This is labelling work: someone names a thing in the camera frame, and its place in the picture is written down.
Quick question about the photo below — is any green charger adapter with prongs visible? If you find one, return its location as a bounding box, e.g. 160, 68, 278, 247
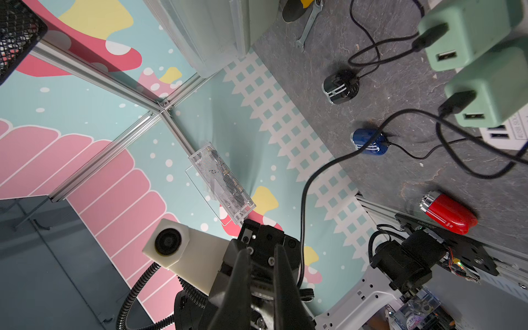
445, 36, 527, 128

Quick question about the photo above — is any white wire wall basket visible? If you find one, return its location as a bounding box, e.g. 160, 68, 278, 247
188, 142, 256, 227

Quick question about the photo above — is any yellow black screwdriver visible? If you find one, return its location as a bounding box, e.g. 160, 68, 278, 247
282, 0, 314, 23

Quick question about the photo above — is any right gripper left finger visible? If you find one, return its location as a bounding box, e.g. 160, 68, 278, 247
208, 249, 252, 329

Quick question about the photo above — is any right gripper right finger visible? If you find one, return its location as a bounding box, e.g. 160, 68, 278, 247
273, 245, 315, 330

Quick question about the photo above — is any red blue electric shaver case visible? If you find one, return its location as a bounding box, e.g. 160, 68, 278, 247
419, 191, 478, 235

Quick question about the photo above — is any black wire mesh wall basket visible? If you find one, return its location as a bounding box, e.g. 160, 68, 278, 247
1, 0, 48, 85

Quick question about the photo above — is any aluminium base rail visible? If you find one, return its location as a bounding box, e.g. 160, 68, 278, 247
313, 193, 528, 330

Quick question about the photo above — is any black silver electric shaver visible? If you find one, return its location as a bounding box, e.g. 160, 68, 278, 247
322, 70, 360, 105

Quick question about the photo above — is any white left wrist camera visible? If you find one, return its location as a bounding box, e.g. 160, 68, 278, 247
142, 219, 230, 295

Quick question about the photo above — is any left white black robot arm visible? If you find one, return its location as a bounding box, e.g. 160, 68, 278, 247
112, 217, 303, 329

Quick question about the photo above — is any white power strip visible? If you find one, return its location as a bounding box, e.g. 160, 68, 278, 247
479, 107, 527, 151

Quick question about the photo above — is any black shaver charging cable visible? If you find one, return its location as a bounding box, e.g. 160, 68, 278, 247
346, 0, 450, 81

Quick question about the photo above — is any silver wrench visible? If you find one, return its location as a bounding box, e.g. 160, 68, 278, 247
295, 0, 324, 52

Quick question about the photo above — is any long black usb cable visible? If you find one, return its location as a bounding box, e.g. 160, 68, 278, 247
296, 90, 528, 290

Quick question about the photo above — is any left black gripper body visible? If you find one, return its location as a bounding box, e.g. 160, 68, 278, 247
174, 220, 314, 329

